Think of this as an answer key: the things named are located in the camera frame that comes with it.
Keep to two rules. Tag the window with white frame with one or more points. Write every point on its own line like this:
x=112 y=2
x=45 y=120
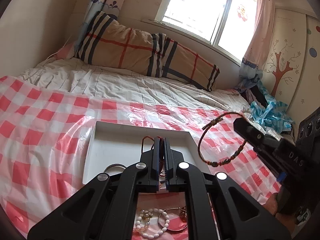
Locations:
x=226 y=25

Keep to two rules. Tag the left pink cartoon curtain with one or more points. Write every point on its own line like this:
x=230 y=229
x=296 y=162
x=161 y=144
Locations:
x=110 y=7

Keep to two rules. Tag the left beige plaid pillow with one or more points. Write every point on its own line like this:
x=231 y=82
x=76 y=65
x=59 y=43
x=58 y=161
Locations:
x=107 y=43

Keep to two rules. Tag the person's right hand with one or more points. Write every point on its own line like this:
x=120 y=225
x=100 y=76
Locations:
x=272 y=205

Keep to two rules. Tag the white striped bed sheet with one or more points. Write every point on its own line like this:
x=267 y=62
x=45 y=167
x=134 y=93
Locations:
x=74 y=76

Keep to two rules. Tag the right beige plaid pillow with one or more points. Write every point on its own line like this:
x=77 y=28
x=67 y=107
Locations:
x=172 y=60

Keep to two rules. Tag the wardrobe with tree decal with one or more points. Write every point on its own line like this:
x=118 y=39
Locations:
x=291 y=71

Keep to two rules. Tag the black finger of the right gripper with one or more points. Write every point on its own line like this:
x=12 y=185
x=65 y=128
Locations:
x=262 y=144

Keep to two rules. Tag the pink cloth by pillow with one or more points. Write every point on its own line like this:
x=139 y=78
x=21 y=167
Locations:
x=66 y=52

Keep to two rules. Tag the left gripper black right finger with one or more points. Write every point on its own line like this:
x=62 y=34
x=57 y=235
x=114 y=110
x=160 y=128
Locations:
x=217 y=207

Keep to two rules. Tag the thin silver wire bangle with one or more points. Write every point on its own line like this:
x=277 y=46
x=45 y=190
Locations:
x=177 y=220

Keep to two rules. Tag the red white checkered plastic sheet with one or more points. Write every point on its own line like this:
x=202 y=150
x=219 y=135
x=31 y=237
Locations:
x=44 y=139

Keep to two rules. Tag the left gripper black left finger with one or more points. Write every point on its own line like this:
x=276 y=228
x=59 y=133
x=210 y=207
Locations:
x=105 y=207

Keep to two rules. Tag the pink cartoon curtain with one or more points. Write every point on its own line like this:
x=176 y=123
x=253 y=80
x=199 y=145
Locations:
x=110 y=7
x=257 y=52

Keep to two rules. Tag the beige plaid pillow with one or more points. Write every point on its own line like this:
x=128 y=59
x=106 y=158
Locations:
x=172 y=60
x=107 y=43

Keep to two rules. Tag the blue white checkered plastic bag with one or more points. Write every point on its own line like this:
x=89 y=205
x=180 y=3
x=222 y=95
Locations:
x=274 y=115

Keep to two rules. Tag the white shallow cardboard box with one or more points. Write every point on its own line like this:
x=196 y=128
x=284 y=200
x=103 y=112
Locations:
x=121 y=144

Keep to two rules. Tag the right pink cartoon curtain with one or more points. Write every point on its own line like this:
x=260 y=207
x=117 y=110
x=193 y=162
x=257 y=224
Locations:
x=257 y=52

